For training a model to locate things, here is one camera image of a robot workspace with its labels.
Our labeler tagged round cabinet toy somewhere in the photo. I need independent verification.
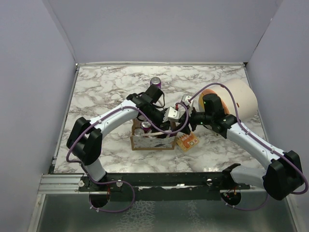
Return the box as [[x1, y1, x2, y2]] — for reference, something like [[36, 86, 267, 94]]
[[198, 78, 258, 121]]

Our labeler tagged orange spiral notebook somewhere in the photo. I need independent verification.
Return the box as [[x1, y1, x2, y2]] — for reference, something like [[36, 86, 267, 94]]
[[176, 132, 199, 152]]

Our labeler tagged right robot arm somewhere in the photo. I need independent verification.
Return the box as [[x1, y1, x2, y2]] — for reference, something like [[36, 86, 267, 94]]
[[179, 94, 309, 201]]

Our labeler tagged purple soda can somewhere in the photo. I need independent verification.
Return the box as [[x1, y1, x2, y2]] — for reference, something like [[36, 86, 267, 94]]
[[137, 115, 146, 121], [140, 121, 152, 133], [150, 77, 162, 89]]

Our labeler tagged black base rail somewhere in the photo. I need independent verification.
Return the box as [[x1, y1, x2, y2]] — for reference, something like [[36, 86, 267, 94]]
[[79, 172, 250, 202]]

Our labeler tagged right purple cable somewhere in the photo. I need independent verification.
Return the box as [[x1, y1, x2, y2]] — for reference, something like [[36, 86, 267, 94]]
[[187, 83, 309, 195]]

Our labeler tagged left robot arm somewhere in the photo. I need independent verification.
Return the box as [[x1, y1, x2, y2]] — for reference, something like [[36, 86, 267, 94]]
[[66, 85, 170, 191]]

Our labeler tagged red cola can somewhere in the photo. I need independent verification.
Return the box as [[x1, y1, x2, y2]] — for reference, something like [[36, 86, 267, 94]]
[[133, 128, 145, 137]]

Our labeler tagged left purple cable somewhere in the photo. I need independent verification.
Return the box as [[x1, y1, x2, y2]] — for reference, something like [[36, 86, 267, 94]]
[[66, 102, 189, 164]]

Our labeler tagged purple cable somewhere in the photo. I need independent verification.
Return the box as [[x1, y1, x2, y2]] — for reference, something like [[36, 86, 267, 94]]
[[66, 102, 189, 164], [187, 83, 309, 195]]

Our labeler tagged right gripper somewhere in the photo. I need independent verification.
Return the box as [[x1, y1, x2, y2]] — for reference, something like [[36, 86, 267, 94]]
[[175, 105, 214, 134]]

